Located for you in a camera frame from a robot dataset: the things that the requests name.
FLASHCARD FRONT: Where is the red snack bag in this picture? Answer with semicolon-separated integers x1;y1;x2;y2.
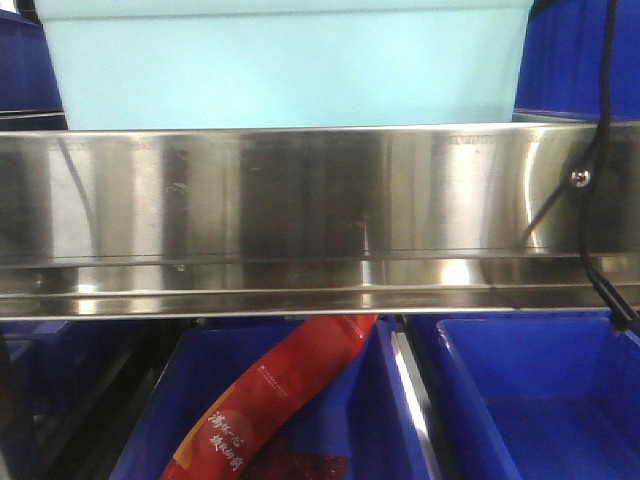
160;314;379;479

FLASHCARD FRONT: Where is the dark blue bin lower left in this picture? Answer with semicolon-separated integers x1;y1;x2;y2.
1;320;136;415

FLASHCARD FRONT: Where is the light blue plastic bin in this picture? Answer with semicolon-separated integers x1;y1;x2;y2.
36;1;531;130

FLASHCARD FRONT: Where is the shelf rail screw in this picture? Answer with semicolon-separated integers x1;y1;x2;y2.
570;169;591;188

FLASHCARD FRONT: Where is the dark blue bin upper right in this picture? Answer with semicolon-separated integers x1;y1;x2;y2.
515;1;639;120

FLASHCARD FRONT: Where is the dark blue bin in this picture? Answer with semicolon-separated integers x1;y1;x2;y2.
407;312;639;479
1;10;62;111
1;320;136;415
515;1;639;120
110;318;430;479

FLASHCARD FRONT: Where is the black cable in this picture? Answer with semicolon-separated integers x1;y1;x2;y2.
578;0;640;333

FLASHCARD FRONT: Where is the dark blue bin lower centre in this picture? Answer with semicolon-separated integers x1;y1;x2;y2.
110;318;430;479

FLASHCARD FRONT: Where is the dark blue bin upper left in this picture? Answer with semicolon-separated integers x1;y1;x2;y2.
1;10;62;111

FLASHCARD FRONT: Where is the stainless steel shelf rail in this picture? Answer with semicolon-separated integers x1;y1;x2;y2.
1;122;639;320

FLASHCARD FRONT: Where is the dark blue bin lower right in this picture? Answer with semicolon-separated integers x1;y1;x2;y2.
407;312;639;479

